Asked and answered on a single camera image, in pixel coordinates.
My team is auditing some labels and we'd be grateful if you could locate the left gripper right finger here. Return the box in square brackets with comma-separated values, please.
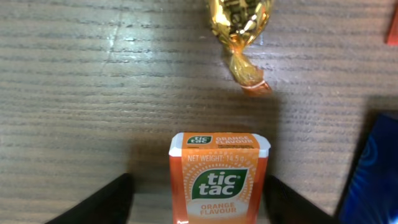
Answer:
[263, 174, 340, 224]

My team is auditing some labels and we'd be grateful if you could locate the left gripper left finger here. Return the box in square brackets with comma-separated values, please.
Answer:
[45, 172, 135, 224]

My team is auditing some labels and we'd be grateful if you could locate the orange candy box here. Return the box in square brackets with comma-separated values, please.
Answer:
[168, 131, 272, 224]
[385, 5, 398, 47]

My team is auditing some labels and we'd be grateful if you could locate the blue candy pack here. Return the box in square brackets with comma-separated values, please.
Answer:
[336, 111, 398, 224]

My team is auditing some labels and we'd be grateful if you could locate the gold wrapped candy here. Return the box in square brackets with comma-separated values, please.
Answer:
[206, 0, 275, 96]

